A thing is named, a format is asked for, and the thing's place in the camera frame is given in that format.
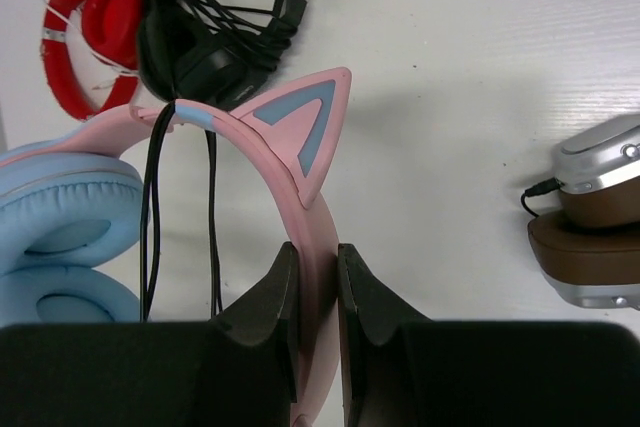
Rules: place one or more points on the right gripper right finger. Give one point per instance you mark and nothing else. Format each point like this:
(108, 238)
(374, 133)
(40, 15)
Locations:
(401, 368)

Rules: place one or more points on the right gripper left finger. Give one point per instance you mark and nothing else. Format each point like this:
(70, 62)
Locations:
(238, 369)

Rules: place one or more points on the brown silver headphones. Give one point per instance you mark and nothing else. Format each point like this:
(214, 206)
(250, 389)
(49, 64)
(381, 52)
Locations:
(588, 251)

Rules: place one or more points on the pink blue cat-ear headphones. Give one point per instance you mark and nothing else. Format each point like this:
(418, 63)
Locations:
(80, 214)

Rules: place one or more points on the black headphones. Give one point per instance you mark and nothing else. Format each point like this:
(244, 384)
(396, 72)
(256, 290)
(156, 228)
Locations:
(209, 52)

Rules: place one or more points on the red headphones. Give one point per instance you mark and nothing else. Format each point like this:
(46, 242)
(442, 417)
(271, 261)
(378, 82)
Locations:
(109, 29)

